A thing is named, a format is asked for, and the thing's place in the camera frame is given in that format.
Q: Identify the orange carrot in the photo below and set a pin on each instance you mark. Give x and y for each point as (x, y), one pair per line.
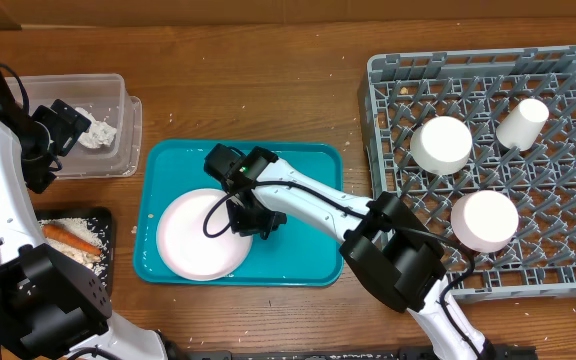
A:
(63, 236)

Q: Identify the white cup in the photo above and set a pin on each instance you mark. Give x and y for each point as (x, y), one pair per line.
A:
(523, 124)

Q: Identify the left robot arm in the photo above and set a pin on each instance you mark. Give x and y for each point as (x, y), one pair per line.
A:
(50, 305)

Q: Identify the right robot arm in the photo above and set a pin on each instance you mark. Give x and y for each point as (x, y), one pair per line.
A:
(392, 254)

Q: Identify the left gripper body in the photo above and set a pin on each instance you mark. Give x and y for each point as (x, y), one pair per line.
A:
(51, 132)

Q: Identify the large pink plate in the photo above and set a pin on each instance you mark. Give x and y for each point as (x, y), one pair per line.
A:
(193, 238)

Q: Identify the white tissue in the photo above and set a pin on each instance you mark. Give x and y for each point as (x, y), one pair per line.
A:
(98, 134)

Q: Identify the black plastic tray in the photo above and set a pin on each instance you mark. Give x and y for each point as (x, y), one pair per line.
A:
(95, 225)

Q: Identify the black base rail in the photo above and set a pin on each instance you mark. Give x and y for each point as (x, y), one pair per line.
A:
(405, 353)

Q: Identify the grey dishwasher rack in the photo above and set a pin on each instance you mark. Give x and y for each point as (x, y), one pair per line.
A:
(402, 91)

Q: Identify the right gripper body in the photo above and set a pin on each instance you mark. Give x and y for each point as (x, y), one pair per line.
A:
(254, 218)

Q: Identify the pale green bowl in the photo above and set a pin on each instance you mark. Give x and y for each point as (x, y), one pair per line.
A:
(441, 146)

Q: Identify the teal plastic serving tray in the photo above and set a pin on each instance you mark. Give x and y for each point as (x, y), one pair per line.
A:
(295, 255)

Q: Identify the peanut and rice scraps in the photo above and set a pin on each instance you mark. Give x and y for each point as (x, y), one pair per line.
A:
(81, 228)

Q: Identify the small white plate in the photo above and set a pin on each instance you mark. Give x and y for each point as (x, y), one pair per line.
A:
(484, 221)

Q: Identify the clear plastic bin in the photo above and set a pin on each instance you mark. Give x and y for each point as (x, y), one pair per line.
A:
(104, 97)

